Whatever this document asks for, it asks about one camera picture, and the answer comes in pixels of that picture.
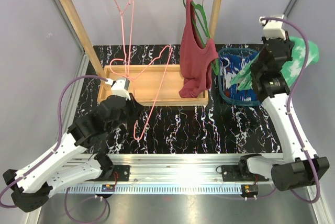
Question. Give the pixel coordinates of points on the green white patterned trousers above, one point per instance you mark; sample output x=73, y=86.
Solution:
x=290, y=69

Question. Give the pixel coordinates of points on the aluminium mounting rail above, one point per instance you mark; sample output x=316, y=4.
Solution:
x=158, y=174

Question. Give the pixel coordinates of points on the blue transparent plastic bin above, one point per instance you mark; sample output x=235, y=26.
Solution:
x=235, y=98

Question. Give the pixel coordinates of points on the wooden clothes rack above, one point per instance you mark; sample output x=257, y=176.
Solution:
x=151, y=85

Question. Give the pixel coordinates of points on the maroon tank top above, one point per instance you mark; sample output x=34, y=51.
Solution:
x=195, y=58

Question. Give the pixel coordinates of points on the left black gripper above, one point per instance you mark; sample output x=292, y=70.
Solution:
x=131, y=104

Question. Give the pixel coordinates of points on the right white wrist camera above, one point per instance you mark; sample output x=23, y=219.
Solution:
x=272, y=29

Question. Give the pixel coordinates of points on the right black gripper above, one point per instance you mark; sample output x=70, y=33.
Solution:
x=290, y=44

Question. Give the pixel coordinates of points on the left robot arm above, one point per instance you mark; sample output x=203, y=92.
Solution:
x=33, y=185

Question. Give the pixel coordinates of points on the blue patterned trousers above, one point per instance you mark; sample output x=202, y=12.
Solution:
x=240, y=82

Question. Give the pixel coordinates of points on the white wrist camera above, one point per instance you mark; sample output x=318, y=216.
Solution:
x=119, y=87
x=272, y=29

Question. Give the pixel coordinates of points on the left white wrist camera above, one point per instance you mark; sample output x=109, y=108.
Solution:
x=119, y=87

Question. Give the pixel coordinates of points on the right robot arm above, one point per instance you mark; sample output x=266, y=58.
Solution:
x=300, y=166

